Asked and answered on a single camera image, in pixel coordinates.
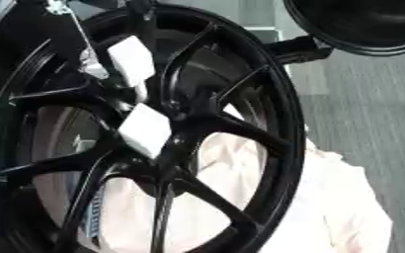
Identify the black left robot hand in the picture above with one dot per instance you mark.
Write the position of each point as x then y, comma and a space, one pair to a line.
33, 49

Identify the black spoked wheel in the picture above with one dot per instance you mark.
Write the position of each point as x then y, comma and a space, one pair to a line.
252, 138

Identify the black round wheel rim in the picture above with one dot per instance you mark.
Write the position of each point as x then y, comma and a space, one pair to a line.
367, 23

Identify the blue striped tag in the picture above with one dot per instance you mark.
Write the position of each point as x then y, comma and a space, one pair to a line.
93, 214

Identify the person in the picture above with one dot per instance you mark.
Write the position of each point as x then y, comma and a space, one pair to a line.
338, 204

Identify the black wheel stand bracket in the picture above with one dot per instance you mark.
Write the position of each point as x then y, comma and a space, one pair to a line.
298, 50

